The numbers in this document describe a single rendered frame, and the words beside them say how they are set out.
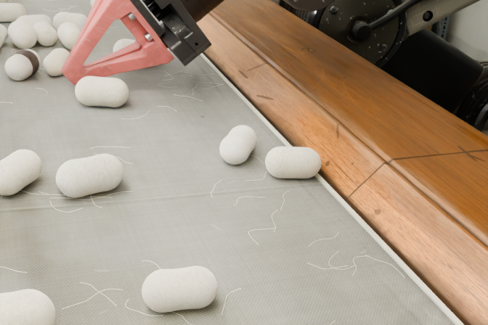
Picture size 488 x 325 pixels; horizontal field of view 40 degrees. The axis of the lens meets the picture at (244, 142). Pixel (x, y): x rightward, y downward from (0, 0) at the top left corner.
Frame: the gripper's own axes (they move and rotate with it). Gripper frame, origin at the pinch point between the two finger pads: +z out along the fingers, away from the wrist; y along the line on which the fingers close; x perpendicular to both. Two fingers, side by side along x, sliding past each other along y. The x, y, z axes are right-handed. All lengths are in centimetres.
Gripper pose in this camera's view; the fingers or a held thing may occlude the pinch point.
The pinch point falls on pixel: (75, 71)
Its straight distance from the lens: 52.6
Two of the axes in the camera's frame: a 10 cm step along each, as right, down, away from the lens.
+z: -7.8, 6.3, -0.2
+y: 3.5, 4.1, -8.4
